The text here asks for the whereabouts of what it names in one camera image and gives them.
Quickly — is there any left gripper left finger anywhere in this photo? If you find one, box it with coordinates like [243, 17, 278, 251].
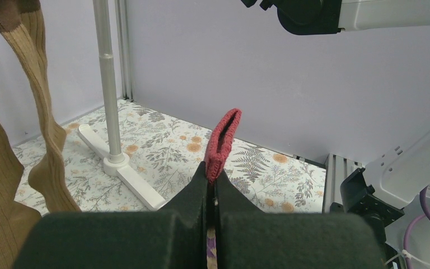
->
[13, 162, 208, 268]

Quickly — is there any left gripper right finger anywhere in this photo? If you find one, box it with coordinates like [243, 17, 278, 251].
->
[214, 173, 384, 268]

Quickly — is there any red striped sock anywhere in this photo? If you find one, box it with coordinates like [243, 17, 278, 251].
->
[204, 108, 242, 269]

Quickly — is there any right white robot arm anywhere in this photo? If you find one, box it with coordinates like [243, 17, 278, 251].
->
[232, 1, 430, 164]

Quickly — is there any silver drying rack stand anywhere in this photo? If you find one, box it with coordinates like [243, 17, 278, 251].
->
[78, 1, 166, 211]

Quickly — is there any tan brown-toe sock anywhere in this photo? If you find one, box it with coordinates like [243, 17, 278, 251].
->
[0, 1, 81, 212]

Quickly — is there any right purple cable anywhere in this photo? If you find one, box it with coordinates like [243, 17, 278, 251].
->
[403, 185, 430, 269]

